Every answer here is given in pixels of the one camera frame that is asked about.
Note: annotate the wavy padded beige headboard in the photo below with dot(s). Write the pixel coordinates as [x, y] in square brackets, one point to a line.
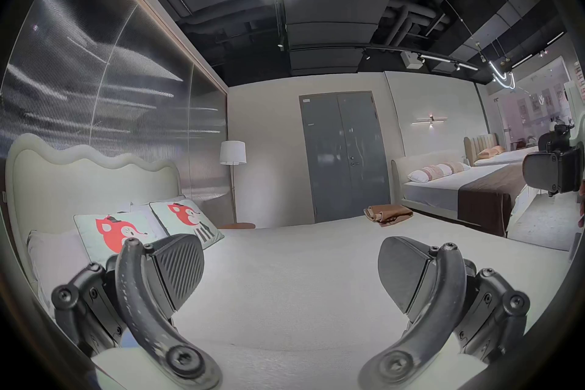
[55, 182]

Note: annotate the folded brown cloth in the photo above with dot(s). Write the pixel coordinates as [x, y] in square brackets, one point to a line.
[388, 213]

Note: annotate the bed with brown blanket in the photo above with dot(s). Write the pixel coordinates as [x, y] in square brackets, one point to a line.
[466, 191]

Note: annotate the person's right hand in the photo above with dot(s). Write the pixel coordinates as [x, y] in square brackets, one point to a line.
[581, 207]

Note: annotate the floor lamp with white shade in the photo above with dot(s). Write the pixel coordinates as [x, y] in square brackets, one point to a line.
[233, 153]

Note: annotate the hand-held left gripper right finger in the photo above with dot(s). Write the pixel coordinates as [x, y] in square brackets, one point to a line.
[436, 306]

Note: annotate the round brown side table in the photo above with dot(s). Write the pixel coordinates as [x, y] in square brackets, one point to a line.
[236, 225]

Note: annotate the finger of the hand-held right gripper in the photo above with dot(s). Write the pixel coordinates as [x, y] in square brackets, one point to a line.
[554, 139]
[541, 171]

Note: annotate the bed with white sheet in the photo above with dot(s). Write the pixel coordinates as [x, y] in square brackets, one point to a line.
[297, 278]

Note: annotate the white pillow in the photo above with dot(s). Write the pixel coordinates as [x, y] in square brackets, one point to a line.
[146, 206]
[59, 260]

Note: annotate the bed with ribbed beige headboard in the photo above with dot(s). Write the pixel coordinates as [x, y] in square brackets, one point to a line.
[493, 150]

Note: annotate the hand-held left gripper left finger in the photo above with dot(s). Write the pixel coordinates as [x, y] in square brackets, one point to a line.
[137, 301]

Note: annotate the fox print cushion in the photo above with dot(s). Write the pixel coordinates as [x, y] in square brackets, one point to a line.
[192, 219]
[121, 232]

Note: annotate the grey double door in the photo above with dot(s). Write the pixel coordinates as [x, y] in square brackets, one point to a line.
[347, 155]

